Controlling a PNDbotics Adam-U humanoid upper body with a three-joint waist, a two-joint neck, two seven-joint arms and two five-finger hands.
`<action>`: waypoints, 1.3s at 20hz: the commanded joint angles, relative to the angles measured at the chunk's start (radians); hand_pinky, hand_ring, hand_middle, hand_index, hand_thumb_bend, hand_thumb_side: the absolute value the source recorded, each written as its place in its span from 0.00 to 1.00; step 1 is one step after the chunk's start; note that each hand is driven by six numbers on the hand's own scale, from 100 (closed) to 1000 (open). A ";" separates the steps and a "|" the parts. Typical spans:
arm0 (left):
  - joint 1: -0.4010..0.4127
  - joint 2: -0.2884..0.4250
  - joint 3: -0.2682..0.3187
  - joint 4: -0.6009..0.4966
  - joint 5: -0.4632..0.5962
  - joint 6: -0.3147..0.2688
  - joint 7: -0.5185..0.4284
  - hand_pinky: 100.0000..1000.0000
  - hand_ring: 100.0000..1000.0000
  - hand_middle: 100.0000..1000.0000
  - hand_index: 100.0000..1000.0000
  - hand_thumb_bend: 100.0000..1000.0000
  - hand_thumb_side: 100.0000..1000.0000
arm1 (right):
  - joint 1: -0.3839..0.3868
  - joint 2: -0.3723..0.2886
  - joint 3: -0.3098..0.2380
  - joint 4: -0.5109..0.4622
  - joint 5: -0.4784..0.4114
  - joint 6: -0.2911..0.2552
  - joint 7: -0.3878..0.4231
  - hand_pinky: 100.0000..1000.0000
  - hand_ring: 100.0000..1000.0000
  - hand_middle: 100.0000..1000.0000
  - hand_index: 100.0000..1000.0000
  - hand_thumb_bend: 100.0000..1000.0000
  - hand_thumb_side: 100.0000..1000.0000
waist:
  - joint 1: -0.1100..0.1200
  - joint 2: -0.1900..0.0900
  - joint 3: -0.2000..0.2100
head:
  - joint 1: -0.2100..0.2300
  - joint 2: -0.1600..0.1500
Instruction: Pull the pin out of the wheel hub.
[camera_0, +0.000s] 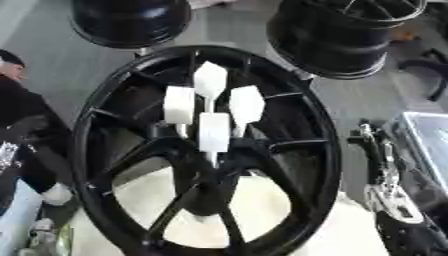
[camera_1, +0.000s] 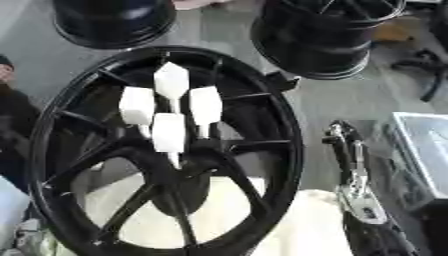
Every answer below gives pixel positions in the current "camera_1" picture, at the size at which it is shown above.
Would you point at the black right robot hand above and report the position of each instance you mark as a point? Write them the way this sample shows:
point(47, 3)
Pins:
point(353, 153)

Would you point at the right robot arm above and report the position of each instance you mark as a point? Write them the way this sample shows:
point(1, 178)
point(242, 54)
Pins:
point(373, 230)

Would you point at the black wheel rim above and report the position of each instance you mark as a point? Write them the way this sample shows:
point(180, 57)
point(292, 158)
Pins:
point(315, 36)
point(111, 23)

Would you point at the black spoked wheel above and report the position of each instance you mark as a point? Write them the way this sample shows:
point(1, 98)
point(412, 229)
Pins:
point(125, 153)

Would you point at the grey plastic bin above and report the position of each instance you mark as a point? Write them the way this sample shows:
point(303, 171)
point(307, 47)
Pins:
point(423, 156)

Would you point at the black chair base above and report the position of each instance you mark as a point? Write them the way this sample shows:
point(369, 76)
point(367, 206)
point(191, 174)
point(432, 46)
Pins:
point(429, 65)

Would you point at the person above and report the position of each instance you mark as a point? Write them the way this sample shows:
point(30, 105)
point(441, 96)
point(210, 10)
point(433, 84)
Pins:
point(14, 113)

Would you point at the black wheel stand bracket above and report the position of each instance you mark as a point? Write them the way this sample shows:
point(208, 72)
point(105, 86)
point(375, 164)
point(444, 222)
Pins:
point(283, 81)

